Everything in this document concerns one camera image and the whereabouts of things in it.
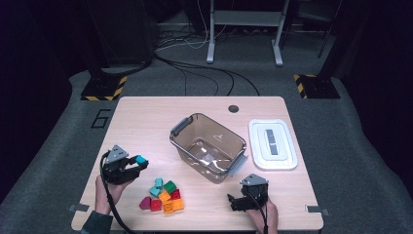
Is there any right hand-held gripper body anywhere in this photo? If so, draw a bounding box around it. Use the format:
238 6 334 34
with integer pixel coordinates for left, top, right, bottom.
240 174 270 209

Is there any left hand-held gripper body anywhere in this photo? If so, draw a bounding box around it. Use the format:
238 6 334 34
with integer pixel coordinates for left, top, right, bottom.
100 144 141 185

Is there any green toy block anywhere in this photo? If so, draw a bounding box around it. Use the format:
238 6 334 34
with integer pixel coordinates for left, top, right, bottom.
163 180 178 194

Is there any magenta toy block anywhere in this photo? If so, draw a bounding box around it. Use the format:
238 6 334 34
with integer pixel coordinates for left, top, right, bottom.
139 196 152 211

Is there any clear brown plastic bin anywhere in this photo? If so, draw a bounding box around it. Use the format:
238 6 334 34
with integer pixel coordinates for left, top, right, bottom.
169 112 249 185

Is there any person's left hand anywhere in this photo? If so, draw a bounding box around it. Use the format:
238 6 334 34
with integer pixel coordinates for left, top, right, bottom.
94 175 134 215

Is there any person's right hand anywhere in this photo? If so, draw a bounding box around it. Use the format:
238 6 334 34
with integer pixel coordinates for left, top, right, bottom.
246 198 280 234

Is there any white plastic lid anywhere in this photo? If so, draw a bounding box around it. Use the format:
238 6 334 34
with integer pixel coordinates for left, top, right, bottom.
247 118 299 172

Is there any grey tape strip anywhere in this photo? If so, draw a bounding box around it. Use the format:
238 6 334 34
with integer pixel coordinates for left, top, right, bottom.
67 203 91 213
305 204 330 216

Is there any black stand with striped base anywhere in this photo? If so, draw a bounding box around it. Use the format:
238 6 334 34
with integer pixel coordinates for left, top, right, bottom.
293 0 369 100
80 0 129 101

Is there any black tripod stand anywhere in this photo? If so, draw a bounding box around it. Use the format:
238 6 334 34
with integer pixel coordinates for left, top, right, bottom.
317 0 344 59

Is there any right hand-held gripper black cable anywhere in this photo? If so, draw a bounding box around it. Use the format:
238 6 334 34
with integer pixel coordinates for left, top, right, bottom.
243 189 270 234

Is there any hand-held gripper black cable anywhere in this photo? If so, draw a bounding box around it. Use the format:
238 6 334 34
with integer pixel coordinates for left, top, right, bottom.
243 189 270 234
98 150 137 234

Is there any left hand-held gripper black cable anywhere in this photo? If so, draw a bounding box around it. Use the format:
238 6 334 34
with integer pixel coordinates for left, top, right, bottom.
98 150 137 234

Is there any black floor cable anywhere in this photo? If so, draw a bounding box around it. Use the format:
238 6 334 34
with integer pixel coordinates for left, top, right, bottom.
169 62 220 98
154 53 261 98

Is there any white cable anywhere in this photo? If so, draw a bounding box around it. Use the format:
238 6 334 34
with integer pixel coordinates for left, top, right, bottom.
155 0 230 52

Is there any white metal desk frame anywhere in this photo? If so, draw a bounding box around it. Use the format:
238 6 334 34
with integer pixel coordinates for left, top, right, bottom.
206 0 291 67

